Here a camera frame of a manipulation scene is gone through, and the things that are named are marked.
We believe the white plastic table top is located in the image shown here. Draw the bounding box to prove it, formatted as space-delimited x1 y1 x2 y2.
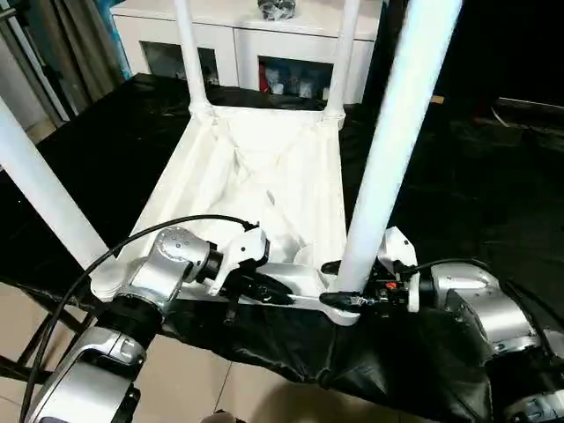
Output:
90 105 360 327

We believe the white plastic table leg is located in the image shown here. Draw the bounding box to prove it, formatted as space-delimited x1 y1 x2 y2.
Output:
337 0 464 294
323 0 362 122
174 0 217 118
0 94 120 301

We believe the black work mat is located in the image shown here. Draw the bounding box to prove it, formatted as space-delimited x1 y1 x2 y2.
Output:
0 72 564 423

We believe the black flat panel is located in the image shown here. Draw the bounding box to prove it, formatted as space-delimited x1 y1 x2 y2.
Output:
495 97 564 112

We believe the dark metallic object on cabinet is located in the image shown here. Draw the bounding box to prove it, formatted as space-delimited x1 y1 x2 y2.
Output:
257 0 296 21

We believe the white cabinet with glass doors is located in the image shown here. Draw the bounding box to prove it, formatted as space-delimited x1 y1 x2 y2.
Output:
110 0 384 105

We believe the grey brown curtain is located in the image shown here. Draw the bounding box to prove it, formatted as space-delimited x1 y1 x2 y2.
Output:
34 0 129 111

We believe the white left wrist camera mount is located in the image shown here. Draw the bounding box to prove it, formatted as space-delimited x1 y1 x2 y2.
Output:
209 226 270 294

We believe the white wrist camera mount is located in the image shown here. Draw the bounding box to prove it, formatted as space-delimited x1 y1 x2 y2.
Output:
209 226 270 294
378 226 419 312

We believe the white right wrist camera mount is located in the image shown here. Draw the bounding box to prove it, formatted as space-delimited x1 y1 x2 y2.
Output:
378 226 419 312

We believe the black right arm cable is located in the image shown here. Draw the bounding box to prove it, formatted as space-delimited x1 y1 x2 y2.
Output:
404 258 564 349

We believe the black metal table frame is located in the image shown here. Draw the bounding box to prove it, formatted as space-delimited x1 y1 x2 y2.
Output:
0 303 96 384

